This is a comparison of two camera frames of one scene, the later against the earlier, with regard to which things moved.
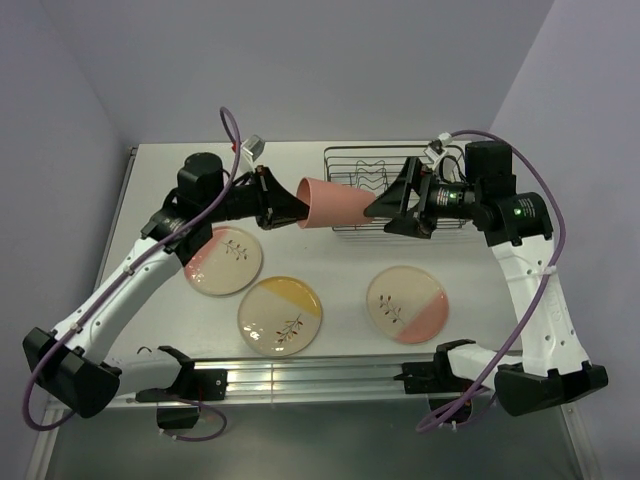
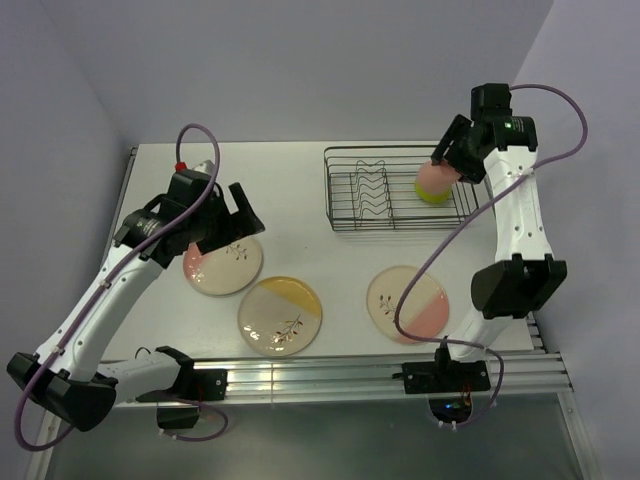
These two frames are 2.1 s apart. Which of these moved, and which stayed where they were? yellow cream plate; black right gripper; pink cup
Moved: black right gripper; pink cup
Stayed: yellow cream plate
